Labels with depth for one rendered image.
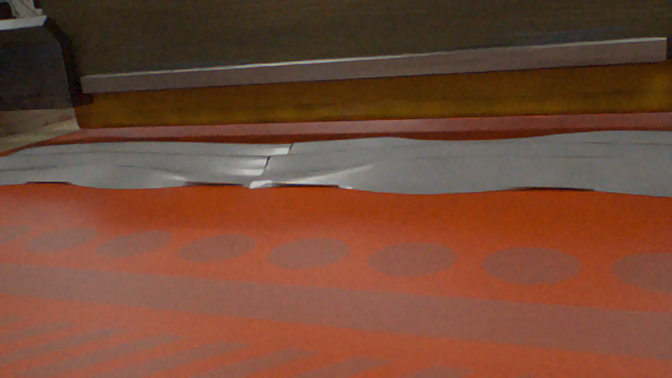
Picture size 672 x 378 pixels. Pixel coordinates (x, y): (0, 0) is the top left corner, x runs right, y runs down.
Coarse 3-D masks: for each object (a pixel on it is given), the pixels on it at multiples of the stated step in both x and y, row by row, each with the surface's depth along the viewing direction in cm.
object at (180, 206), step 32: (96, 128) 44; (128, 128) 43; (160, 128) 42; (192, 128) 41; (224, 128) 40; (256, 128) 38; (288, 128) 37; (320, 128) 36; (0, 192) 29; (32, 192) 28; (64, 192) 28; (96, 192) 27; (128, 192) 27; (160, 192) 26; (192, 192) 26; (224, 192) 25; (128, 224) 22; (160, 224) 22
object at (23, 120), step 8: (0, 112) 45; (8, 112) 45; (16, 112) 46; (24, 112) 47; (32, 112) 47; (40, 112) 48; (48, 112) 49; (56, 112) 49; (64, 112) 50; (72, 112) 51; (0, 120) 45; (8, 120) 45; (16, 120) 46; (24, 120) 47; (32, 120) 47; (40, 120) 48; (48, 120) 49; (56, 120) 49; (64, 120) 50; (0, 128) 45; (8, 128) 45; (16, 128) 46; (24, 128) 47; (32, 128) 47; (0, 136) 45
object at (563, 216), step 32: (352, 128) 35; (384, 128) 35; (416, 128) 34; (448, 128) 33; (480, 128) 32; (512, 128) 31; (544, 128) 31; (576, 128) 30; (608, 128) 29; (640, 128) 29; (256, 192) 25; (288, 192) 24; (320, 192) 24; (352, 192) 23; (480, 192) 22; (512, 192) 22; (544, 192) 21; (576, 192) 21; (608, 192) 21; (192, 224) 22; (224, 224) 21; (256, 224) 21; (288, 224) 21; (320, 224) 20; (352, 224) 20; (384, 224) 20; (416, 224) 19; (448, 224) 19; (480, 224) 19; (512, 224) 19; (544, 224) 18; (576, 224) 18; (608, 224) 18; (640, 224) 18
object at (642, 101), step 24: (504, 96) 31; (528, 96) 31; (552, 96) 30; (576, 96) 30; (600, 96) 29; (624, 96) 29; (648, 96) 29; (96, 120) 40; (120, 120) 40; (144, 120) 39; (168, 120) 38; (192, 120) 38; (216, 120) 37; (240, 120) 37; (264, 120) 36; (288, 120) 36; (312, 120) 35; (336, 120) 35; (360, 120) 34
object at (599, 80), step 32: (96, 96) 40; (128, 96) 39; (160, 96) 38; (192, 96) 37; (224, 96) 37; (256, 96) 36; (288, 96) 35; (320, 96) 34; (352, 96) 34; (384, 96) 33; (416, 96) 33; (448, 96) 32; (480, 96) 31
